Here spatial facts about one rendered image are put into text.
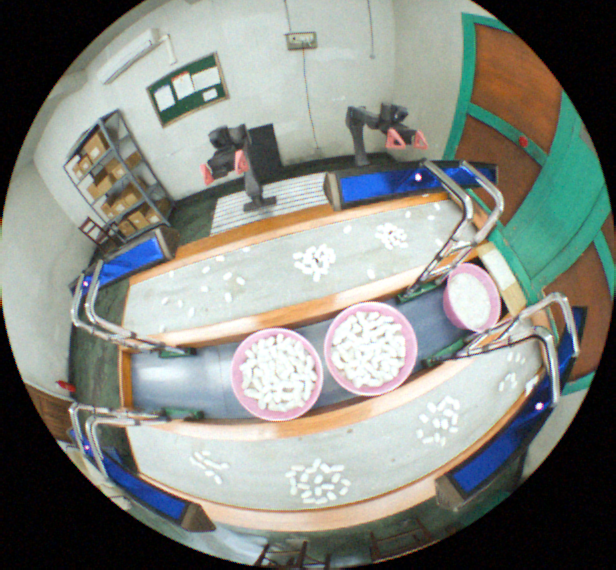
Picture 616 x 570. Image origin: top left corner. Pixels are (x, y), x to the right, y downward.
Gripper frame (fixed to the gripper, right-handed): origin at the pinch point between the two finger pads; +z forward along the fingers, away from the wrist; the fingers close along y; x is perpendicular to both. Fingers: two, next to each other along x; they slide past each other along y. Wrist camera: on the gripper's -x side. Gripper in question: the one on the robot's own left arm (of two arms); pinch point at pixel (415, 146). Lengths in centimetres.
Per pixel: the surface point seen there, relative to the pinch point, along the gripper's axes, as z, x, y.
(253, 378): 48, 33, -65
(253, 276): 13, 33, -62
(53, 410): 168, 44, -485
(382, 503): 99, 29, -37
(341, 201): 21.6, 0.6, -33.3
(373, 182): 19.8, -1.4, -25.9
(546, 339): 59, -5, -11
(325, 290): 25, 33, -38
